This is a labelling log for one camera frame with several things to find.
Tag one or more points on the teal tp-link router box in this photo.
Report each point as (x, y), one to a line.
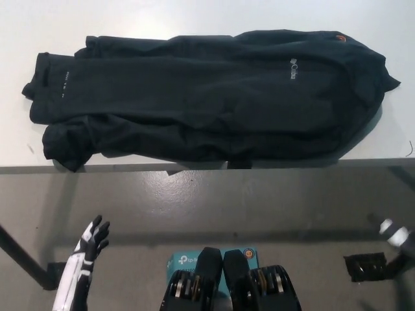
(182, 261)

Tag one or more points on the robot left white black hand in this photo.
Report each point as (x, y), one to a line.
(78, 278)

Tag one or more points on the robot right white black hand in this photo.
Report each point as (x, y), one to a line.
(394, 234)

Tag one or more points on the black Columbia fleece jacket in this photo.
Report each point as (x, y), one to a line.
(194, 97)

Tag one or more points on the robot left black body block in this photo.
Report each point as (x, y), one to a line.
(194, 291)

